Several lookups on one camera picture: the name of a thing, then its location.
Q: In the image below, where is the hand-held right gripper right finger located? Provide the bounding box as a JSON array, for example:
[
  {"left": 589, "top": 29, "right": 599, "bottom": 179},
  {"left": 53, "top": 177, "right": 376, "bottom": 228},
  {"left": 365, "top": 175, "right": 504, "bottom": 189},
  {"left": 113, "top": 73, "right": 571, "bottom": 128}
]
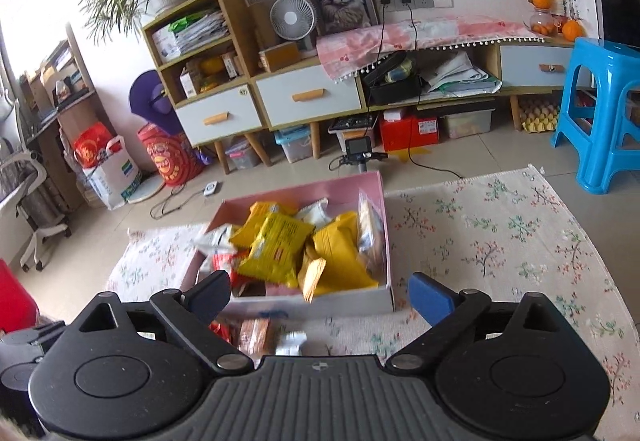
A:
[{"left": 386, "top": 272, "right": 572, "bottom": 374}]

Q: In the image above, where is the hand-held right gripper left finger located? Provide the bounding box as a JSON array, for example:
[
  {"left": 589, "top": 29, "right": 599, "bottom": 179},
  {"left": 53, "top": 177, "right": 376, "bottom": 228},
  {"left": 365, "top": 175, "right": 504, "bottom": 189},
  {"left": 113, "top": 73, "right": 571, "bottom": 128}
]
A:
[{"left": 75, "top": 269, "right": 254, "bottom": 375}]

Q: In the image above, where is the red snack packet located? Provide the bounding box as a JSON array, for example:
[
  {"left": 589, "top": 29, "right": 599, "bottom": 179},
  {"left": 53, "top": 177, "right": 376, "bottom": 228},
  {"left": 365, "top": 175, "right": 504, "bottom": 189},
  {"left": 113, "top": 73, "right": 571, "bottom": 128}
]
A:
[{"left": 212, "top": 251, "right": 246, "bottom": 287}]

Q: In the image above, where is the white striped snack packet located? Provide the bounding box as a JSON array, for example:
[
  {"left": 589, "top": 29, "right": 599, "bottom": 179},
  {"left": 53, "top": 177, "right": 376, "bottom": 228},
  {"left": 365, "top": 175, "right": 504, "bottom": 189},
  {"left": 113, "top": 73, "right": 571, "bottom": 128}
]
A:
[
  {"left": 195, "top": 225, "right": 241, "bottom": 258},
  {"left": 295, "top": 198, "right": 331, "bottom": 228}
]

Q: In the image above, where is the brown snack packet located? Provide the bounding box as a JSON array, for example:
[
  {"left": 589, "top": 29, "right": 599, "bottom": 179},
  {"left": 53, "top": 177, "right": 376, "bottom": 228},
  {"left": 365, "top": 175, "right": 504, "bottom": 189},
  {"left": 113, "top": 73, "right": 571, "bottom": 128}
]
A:
[{"left": 239, "top": 318, "right": 275, "bottom": 354}]

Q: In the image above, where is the yellow printed snack packet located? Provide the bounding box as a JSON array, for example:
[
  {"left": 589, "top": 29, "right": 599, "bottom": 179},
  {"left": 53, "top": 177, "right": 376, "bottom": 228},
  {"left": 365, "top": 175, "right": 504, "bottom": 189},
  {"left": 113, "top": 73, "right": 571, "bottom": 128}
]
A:
[
  {"left": 237, "top": 213, "right": 315, "bottom": 289},
  {"left": 243, "top": 202, "right": 299, "bottom": 247}
]

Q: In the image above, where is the pink cardboard box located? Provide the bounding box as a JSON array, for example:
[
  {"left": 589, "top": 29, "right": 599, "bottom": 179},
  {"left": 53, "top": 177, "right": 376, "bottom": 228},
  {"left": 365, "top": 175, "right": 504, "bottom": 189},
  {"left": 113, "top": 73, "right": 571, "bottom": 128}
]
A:
[{"left": 180, "top": 171, "right": 396, "bottom": 322}]

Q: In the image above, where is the clear cookie packet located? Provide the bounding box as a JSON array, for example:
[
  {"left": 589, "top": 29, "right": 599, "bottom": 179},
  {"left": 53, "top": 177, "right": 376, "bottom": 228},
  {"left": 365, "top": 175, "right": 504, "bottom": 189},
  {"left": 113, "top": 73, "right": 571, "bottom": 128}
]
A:
[{"left": 357, "top": 191, "right": 388, "bottom": 279}]

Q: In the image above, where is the silver snack packet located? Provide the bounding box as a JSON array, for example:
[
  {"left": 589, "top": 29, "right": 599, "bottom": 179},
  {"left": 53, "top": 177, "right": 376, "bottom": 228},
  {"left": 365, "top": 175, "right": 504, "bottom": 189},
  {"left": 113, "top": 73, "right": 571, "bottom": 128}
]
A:
[{"left": 275, "top": 331, "right": 307, "bottom": 357}]

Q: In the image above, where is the small orange snack packet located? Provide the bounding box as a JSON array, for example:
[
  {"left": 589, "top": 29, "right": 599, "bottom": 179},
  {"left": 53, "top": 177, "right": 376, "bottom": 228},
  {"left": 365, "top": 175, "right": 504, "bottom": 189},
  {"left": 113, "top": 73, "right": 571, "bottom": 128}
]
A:
[{"left": 297, "top": 256, "right": 328, "bottom": 304}]

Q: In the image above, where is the plain yellow snack bag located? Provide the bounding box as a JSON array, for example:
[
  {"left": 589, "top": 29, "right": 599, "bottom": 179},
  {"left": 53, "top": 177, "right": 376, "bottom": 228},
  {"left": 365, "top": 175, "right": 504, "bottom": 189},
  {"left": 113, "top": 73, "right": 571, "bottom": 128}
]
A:
[{"left": 312, "top": 211, "right": 381, "bottom": 297}]

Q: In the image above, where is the red cloth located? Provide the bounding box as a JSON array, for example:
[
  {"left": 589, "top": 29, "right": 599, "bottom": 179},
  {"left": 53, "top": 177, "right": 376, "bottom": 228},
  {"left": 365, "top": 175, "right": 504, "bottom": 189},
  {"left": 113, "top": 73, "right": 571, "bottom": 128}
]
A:
[{"left": 0, "top": 260, "right": 38, "bottom": 334}]

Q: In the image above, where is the floral fabric mat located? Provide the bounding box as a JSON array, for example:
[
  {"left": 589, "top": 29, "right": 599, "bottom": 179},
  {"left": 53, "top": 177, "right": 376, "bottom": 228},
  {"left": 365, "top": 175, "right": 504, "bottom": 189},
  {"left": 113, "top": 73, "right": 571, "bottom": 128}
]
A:
[{"left": 106, "top": 165, "right": 638, "bottom": 432}]

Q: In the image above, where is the white round board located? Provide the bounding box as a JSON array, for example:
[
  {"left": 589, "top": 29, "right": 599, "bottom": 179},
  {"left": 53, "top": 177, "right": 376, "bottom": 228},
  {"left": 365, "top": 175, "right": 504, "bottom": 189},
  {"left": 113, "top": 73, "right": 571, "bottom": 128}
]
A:
[{"left": 127, "top": 178, "right": 166, "bottom": 204}]

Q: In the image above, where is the red printed drum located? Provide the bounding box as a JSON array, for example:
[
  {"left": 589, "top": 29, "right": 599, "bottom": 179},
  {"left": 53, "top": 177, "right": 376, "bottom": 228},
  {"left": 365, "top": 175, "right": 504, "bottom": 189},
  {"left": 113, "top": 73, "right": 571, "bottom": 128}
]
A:
[{"left": 137, "top": 122, "right": 206, "bottom": 186}]

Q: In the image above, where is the white shopping bag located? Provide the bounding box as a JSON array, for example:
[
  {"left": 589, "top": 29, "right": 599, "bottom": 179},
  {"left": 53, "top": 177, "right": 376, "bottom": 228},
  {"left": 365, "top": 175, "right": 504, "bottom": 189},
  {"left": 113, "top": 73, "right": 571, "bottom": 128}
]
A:
[{"left": 82, "top": 136, "right": 143, "bottom": 210}]

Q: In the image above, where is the white office chair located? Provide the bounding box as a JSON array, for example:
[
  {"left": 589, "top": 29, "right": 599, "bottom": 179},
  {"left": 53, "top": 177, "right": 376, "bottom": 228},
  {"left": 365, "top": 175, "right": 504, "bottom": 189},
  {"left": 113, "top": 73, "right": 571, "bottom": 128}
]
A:
[{"left": 0, "top": 136, "right": 72, "bottom": 272}]

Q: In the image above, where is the red box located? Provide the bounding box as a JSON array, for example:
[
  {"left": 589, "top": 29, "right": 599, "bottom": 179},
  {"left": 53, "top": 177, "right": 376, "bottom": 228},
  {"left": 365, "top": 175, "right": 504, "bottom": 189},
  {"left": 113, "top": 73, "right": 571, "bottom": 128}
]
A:
[{"left": 379, "top": 115, "right": 441, "bottom": 152}]

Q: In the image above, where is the clear storage box blue lid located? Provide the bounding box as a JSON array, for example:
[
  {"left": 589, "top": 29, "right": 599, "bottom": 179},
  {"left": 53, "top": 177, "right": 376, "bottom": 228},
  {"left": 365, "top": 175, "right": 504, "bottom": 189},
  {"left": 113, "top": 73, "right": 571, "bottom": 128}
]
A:
[{"left": 274, "top": 126, "right": 313, "bottom": 164}]

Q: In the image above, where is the tall wooden shelf cabinet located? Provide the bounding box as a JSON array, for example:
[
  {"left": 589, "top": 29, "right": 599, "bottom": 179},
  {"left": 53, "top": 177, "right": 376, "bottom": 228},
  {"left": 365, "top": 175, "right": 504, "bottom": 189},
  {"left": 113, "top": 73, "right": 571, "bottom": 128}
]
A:
[{"left": 142, "top": 0, "right": 273, "bottom": 175}]

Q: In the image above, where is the wide clear storage box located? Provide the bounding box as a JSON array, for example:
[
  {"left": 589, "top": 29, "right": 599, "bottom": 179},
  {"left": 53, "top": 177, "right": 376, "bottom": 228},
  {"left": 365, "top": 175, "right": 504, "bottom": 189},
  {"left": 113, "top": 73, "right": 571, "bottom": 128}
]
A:
[{"left": 440, "top": 108, "right": 496, "bottom": 139}]

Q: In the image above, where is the red gift bag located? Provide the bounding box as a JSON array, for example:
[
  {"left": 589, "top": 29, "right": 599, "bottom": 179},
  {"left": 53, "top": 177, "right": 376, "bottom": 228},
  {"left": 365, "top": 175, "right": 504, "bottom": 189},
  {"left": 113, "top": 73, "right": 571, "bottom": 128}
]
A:
[{"left": 74, "top": 122, "right": 116, "bottom": 168}]

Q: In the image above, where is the clear storage box black lid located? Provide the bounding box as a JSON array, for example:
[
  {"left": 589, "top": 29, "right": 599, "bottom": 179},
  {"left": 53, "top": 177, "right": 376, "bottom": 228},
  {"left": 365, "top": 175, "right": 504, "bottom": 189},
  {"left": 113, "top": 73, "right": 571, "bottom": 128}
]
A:
[{"left": 327, "top": 115, "right": 378, "bottom": 152}]

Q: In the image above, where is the purple plush hat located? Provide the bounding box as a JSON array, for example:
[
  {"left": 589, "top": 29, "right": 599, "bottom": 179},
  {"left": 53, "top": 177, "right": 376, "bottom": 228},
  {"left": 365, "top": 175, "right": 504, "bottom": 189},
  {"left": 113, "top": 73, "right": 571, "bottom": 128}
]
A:
[{"left": 129, "top": 70, "right": 183, "bottom": 134}]

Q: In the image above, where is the yellow egg tray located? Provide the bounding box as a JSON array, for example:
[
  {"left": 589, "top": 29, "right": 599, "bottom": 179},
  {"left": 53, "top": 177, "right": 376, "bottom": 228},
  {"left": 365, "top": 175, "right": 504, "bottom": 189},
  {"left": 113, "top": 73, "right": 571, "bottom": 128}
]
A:
[{"left": 520, "top": 101, "right": 561, "bottom": 134}]

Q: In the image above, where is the black open case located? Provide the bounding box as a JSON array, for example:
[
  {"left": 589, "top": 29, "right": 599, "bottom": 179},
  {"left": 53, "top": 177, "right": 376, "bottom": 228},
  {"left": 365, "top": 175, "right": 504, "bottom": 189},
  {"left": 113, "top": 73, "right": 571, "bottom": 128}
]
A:
[{"left": 362, "top": 52, "right": 426, "bottom": 106}]

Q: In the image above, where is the small white and brown box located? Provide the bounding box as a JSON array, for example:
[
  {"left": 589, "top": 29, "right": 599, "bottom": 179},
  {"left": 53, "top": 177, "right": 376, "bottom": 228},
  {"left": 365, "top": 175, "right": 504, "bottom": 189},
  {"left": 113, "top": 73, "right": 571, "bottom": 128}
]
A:
[{"left": 179, "top": 66, "right": 202, "bottom": 98}]

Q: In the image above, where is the low wooden drawer cabinet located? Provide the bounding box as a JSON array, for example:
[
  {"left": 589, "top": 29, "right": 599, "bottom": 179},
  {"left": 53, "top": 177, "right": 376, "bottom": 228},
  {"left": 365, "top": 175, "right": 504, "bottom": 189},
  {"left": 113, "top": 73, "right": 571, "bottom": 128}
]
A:
[{"left": 250, "top": 41, "right": 601, "bottom": 162}]

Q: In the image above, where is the pile of white papers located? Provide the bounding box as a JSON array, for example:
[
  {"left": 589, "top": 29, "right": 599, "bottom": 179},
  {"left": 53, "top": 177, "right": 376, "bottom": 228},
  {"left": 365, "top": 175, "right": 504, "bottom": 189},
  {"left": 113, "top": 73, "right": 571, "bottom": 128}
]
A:
[{"left": 425, "top": 52, "right": 503, "bottom": 96}]

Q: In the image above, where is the brown cardboard box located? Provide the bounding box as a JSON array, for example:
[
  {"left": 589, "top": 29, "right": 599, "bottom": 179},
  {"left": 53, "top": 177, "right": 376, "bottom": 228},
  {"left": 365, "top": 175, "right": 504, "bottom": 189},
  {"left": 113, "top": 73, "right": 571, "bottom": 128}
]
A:
[{"left": 258, "top": 42, "right": 301, "bottom": 72}]

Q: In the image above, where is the white carton box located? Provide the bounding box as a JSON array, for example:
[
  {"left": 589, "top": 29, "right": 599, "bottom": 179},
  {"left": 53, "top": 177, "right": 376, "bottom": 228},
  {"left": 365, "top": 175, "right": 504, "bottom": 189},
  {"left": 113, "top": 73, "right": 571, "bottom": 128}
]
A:
[{"left": 152, "top": 27, "right": 181, "bottom": 60}]

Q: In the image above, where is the wooden bookshelf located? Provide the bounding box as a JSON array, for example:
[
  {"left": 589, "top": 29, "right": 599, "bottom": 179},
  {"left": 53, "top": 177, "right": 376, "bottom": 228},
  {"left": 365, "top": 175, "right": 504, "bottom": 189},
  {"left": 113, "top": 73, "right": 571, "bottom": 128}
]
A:
[{"left": 20, "top": 41, "right": 101, "bottom": 216}]

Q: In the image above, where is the stack of papers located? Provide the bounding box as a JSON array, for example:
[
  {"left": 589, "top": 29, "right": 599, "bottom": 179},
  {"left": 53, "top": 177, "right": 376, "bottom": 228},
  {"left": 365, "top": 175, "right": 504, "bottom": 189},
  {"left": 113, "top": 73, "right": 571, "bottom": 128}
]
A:
[{"left": 170, "top": 11, "right": 231, "bottom": 54}]

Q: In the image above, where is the pink checkered cloth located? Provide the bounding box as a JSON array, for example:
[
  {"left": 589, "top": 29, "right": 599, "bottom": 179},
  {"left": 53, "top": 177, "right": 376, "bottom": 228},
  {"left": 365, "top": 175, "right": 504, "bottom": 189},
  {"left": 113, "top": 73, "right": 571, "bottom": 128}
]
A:
[{"left": 316, "top": 14, "right": 551, "bottom": 82}]

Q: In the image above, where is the small white fan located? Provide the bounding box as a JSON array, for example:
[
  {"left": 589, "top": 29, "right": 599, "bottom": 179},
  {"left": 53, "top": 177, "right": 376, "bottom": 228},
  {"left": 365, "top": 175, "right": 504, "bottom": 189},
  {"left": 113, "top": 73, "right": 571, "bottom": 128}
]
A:
[{"left": 270, "top": 0, "right": 318, "bottom": 54}]

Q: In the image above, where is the blue plastic stool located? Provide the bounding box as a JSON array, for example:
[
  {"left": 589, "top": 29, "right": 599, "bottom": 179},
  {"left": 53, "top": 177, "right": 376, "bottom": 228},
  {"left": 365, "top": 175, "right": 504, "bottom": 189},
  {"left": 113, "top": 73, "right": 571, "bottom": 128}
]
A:
[{"left": 551, "top": 37, "right": 640, "bottom": 194}]

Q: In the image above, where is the glass jar of small oranges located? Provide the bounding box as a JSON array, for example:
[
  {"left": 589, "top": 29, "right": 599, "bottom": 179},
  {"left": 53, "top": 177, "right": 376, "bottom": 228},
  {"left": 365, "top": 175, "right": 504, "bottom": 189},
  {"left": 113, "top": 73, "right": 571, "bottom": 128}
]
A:
[{"left": 524, "top": 7, "right": 558, "bottom": 38}]

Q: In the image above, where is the black microwave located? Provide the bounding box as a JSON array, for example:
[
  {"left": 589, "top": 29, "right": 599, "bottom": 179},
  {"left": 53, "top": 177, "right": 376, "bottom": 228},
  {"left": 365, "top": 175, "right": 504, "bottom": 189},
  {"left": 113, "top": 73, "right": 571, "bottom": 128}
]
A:
[{"left": 595, "top": 0, "right": 640, "bottom": 46}]

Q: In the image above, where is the black floor cable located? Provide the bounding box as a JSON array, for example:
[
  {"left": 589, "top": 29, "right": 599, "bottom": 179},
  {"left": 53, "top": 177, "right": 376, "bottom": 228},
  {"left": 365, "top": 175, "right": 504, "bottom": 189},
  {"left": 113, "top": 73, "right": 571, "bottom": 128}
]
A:
[{"left": 150, "top": 186, "right": 208, "bottom": 220}]

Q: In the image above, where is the black camera on tripod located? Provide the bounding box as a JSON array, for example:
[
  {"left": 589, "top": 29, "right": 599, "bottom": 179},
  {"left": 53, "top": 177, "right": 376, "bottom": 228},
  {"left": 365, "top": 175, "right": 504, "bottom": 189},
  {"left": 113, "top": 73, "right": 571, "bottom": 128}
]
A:
[{"left": 330, "top": 138, "right": 388, "bottom": 175}]

